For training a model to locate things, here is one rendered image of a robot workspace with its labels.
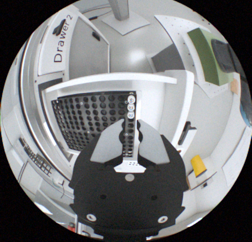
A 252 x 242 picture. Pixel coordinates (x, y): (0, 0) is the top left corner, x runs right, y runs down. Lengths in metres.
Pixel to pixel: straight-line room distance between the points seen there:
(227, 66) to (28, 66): 0.58
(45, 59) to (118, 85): 0.23
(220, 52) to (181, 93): 0.28
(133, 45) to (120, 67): 0.33
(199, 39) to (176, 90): 0.30
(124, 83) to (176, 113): 0.14
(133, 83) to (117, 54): 0.90
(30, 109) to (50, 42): 0.19
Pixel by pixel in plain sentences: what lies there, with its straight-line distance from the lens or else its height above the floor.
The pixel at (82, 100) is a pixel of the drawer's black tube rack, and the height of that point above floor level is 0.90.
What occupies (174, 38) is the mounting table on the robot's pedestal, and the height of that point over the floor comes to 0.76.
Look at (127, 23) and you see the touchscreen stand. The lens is 1.27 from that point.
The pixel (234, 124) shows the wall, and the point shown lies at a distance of 3.27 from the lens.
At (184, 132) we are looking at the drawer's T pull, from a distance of 0.22.
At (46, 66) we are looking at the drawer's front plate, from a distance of 0.27.
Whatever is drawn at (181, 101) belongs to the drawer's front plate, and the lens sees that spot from 0.16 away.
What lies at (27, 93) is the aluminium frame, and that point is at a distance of 0.24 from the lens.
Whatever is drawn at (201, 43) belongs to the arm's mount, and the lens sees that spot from 0.40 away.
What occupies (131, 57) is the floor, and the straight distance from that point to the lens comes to 1.08.
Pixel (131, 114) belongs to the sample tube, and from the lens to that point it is 0.16.
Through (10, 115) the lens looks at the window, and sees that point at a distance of 0.25.
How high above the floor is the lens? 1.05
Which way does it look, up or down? 62 degrees down
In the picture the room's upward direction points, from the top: 174 degrees counter-clockwise
